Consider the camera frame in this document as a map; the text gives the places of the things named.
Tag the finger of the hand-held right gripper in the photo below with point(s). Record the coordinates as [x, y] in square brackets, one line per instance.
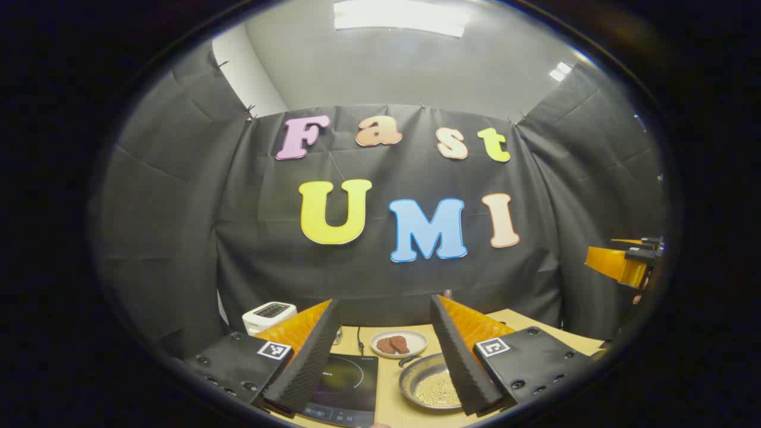
[651, 241]
[615, 264]

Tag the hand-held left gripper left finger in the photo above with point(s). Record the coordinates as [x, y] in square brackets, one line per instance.
[309, 362]

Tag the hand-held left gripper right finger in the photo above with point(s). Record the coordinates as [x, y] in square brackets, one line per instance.
[458, 362]

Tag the black induction cooktop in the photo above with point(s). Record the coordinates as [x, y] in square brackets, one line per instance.
[351, 380]

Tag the yellow soybeans in pot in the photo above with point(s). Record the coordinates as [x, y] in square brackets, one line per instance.
[437, 389]

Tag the round white plate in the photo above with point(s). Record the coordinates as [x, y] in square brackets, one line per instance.
[417, 342]

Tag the white toaster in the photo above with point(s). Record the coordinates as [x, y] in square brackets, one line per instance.
[261, 318]

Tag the brown cooked meat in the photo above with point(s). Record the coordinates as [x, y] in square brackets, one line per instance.
[392, 345]

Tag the black backdrop cloth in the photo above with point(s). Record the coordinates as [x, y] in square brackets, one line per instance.
[238, 238]

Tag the small ceiling light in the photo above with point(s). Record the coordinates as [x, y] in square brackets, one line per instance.
[559, 71]

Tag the long ceiling light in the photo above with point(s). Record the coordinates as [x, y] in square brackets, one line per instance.
[398, 15]

